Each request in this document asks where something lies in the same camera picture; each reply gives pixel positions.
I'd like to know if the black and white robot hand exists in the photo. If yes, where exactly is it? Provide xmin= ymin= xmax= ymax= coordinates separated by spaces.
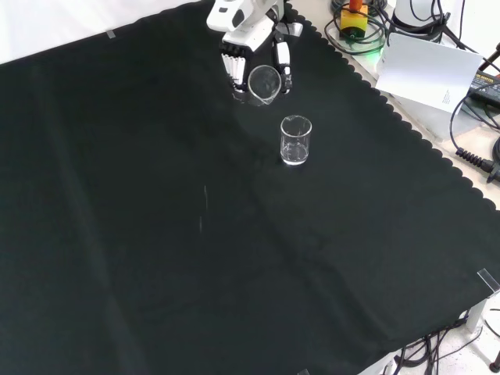
xmin=218 ymin=10 xmax=295 ymax=105

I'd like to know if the clear glass beaker with print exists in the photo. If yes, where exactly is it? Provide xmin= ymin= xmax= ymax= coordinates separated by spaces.
xmin=246 ymin=64 xmax=283 ymax=108

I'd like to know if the clear glass beaker with liquid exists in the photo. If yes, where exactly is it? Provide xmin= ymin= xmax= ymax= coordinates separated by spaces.
xmin=279 ymin=114 xmax=313 ymax=167

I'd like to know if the yellow stop button box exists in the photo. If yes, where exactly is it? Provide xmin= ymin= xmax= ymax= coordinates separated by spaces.
xmin=338 ymin=0 xmax=370 ymax=42

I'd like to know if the pale folded board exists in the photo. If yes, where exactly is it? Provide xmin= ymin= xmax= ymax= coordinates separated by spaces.
xmin=374 ymin=31 xmax=485 ymax=115

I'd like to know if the black scalloped table cloth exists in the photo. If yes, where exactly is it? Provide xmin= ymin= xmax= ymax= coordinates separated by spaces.
xmin=0 ymin=0 xmax=500 ymax=375

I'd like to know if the black power adapter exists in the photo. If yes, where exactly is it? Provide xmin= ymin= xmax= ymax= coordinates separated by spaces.
xmin=467 ymin=69 xmax=500 ymax=103

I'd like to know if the black tripod leg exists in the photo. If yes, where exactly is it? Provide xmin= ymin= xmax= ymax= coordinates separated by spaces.
xmin=478 ymin=41 xmax=500 ymax=72

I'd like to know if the green cable loop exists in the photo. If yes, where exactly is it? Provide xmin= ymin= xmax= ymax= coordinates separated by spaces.
xmin=323 ymin=11 xmax=388 ymax=56

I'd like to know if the black coiled cable with plug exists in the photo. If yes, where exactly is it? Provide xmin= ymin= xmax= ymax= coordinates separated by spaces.
xmin=448 ymin=80 xmax=500 ymax=185

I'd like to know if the black cable bundle under bench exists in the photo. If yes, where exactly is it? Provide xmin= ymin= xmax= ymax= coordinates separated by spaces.
xmin=394 ymin=310 xmax=500 ymax=375

